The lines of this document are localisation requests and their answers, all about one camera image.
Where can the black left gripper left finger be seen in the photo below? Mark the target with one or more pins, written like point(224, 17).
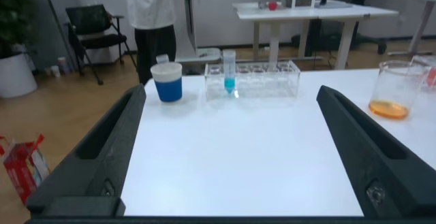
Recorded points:
point(98, 156)

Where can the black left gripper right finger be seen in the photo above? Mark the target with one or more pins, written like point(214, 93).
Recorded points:
point(374, 162)

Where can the clear glass beaker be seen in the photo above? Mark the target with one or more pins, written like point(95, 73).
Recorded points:
point(391, 105)

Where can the clear plastic test tube rack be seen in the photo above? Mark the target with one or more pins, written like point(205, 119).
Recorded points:
point(425, 74)
point(259, 81)

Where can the test tube with blue liquid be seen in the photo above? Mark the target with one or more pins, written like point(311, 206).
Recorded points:
point(229, 77)

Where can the red paper gift bag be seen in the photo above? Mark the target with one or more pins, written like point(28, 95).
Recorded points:
point(22, 169)

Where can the small white floor cup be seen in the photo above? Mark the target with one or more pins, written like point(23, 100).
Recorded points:
point(55, 71)

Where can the purple drink tumbler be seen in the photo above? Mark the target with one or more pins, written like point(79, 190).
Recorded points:
point(62, 65)

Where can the blue sleeved white paper cup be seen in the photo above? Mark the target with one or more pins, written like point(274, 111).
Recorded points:
point(167, 84)

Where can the white plant pot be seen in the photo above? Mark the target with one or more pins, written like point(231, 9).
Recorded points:
point(15, 74)

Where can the black office chair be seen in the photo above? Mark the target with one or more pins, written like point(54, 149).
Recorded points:
point(92, 30)

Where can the person in white shirt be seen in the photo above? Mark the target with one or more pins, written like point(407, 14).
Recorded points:
point(151, 13)

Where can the long white standing desk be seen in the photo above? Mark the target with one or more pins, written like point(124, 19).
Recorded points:
point(420, 13)

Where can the large green leafy plant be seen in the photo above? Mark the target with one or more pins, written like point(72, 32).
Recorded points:
point(12, 13)

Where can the small red object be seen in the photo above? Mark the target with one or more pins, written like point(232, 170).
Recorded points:
point(272, 6)

